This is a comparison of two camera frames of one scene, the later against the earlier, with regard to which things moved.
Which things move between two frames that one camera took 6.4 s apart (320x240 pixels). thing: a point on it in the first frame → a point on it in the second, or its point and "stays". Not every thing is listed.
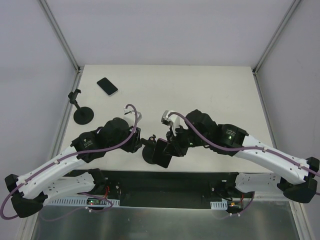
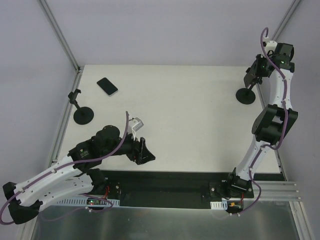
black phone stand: (148, 150) → (246, 96)
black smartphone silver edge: (108, 87) stays
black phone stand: (83, 115) stays
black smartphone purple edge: (159, 158) → (249, 75)
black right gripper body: (173, 147) → (253, 73)
